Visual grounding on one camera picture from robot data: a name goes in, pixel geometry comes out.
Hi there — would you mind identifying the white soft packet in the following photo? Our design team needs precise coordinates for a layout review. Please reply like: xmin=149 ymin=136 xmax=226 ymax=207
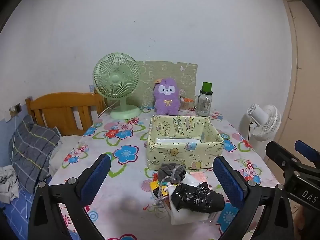
xmin=168 ymin=174 xmax=215 ymax=225

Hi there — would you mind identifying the white charging cable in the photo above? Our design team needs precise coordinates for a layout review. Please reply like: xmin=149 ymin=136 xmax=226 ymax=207
xmin=14 ymin=111 xmax=28 ymax=218

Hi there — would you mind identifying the floral tablecloth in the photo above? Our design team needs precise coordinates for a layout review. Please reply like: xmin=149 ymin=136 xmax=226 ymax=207
xmin=47 ymin=105 xmax=280 ymax=240

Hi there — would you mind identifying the crumpled white cloth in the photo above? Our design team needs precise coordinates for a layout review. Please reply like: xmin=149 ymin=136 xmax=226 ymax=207
xmin=0 ymin=165 xmax=20 ymax=203

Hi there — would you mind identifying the white desk fan cable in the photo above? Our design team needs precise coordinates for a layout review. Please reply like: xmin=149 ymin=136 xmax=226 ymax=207
xmin=98 ymin=100 xmax=118 ymax=118

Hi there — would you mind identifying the white bed sheet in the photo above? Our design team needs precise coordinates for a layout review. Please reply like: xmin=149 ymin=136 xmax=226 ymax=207
xmin=49 ymin=135 xmax=88 ymax=178

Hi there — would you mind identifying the pink tissue packet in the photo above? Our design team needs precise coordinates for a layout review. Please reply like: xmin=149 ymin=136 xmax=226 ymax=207
xmin=189 ymin=171 xmax=208 ymax=184

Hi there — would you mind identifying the glass jar mug green lid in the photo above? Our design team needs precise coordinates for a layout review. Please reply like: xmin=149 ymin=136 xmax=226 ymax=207
xmin=194 ymin=82 xmax=213 ymax=117

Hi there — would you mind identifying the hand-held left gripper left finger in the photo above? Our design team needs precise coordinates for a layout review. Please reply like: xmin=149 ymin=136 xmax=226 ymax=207
xmin=27 ymin=153 xmax=112 ymax=240

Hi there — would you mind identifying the purple plush toy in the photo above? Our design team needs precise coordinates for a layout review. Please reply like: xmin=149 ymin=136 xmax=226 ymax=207
xmin=153 ymin=78 xmax=181 ymax=115

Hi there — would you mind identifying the white standing fan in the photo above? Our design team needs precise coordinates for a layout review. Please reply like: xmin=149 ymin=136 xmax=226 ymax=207
xmin=239 ymin=103 xmax=282 ymax=155

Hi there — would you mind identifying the grey drawstring pouch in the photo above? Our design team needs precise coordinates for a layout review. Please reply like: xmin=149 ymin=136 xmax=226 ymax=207
xmin=152 ymin=163 xmax=187 ymax=208

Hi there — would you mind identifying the wooden bed headboard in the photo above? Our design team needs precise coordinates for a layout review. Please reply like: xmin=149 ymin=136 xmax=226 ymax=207
xmin=25 ymin=92 xmax=107 ymax=137

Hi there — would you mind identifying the yellow cartoon storage box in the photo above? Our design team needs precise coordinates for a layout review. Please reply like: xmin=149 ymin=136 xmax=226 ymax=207
xmin=146 ymin=115 xmax=225 ymax=172

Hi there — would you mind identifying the grey plaid pillow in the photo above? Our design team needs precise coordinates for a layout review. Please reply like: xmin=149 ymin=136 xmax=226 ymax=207
xmin=9 ymin=115 xmax=61 ymax=194

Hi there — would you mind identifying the black plastic bag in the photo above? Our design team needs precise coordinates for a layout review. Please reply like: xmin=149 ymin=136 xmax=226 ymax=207
xmin=174 ymin=182 xmax=225 ymax=214

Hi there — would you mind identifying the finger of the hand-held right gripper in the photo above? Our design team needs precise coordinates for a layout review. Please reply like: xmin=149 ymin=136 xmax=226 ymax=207
xmin=265 ymin=141 xmax=302 ymax=180
xmin=294 ymin=140 xmax=320 ymax=167

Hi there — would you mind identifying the green cartoon patterned board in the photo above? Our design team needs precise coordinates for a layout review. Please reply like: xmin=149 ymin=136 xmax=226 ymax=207
xmin=136 ymin=60 xmax=198 ymax=108

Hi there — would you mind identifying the green desk fan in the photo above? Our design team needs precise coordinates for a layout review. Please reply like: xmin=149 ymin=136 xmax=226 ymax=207
xmin=94 ymin=52 xmax=142 ymax=120

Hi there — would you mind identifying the cotton swab tub orange lid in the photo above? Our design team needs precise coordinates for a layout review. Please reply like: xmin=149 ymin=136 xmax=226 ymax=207
xmin=179 ymin=96 xmax=195 ymax=112

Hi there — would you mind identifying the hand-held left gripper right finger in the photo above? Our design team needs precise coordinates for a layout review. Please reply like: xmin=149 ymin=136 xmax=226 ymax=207
xmin=213 ymin=156 xmax=295 ymax=240

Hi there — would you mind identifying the yellow cartoon tissue pack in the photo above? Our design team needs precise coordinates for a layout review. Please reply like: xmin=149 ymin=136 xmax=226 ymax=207
xmin=149 ymin=180 xmax=170 ymax=198

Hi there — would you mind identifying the beige door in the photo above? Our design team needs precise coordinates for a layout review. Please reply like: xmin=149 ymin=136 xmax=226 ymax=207
xmin=282 ymin=0 xmax=320 ymax=155

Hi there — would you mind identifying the blue checked bed sheet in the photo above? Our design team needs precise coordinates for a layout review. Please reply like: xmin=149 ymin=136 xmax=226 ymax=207
xmin=0 ymin=180 xmax=78 ymax=240

